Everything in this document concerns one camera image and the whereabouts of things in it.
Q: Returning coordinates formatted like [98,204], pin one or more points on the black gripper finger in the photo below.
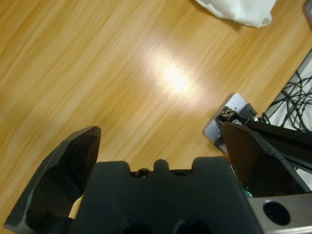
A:
[56,180]
[253,165]

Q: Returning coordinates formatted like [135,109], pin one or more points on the white t-shirt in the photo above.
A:
[243,9]

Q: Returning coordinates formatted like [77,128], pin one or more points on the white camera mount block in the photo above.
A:
[234,102]

